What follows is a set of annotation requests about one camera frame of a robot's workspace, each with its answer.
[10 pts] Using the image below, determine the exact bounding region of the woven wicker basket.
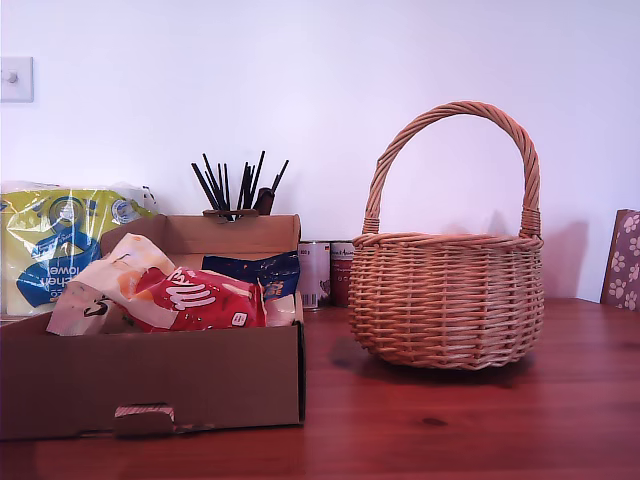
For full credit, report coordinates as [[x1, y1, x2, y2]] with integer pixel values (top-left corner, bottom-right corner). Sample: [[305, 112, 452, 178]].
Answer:
[[348, 100, 546, 372]]

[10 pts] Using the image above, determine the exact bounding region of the long white Galaxy bag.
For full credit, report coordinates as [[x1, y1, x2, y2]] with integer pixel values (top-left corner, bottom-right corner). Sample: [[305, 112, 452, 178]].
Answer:
[[262, 292, 303, 330]]

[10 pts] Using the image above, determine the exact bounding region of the brown cardboard box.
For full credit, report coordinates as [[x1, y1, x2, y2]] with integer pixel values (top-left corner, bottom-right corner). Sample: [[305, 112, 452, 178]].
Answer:
[[0, 213, 307, 441]]

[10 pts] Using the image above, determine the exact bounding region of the red and white egg bag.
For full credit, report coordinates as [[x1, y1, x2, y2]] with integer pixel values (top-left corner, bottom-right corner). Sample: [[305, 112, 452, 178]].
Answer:
[[74, 232, 270, 335]]

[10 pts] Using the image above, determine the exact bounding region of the yellow kitchen towel pack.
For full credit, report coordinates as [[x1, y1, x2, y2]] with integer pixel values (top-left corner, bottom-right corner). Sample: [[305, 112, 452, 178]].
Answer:
[[0, 180, 161, 317]]

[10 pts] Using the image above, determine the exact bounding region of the white wall light switch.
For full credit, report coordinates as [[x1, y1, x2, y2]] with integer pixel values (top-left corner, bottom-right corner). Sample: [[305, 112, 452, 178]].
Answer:
[[0, 56, 35, 104]]

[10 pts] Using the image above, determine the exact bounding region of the white label tin can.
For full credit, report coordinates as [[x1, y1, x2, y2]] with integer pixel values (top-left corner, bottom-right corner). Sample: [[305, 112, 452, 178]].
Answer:
[[298, 240, 333, 310]]

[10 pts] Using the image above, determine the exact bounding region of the paw print patterned box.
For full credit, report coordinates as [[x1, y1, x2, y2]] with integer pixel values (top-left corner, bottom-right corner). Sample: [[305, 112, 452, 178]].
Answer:
[[599, 208, 640, 312]]

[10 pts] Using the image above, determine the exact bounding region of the small white Galaxy bag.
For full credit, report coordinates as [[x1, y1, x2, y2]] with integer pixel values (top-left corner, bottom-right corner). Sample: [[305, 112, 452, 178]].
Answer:
[[46, 272, 131, 337]]

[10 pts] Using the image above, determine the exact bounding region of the blue Terry's egg bag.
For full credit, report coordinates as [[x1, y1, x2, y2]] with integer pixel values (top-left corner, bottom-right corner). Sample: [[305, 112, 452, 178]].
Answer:
[[202, 251, 301, 304]]

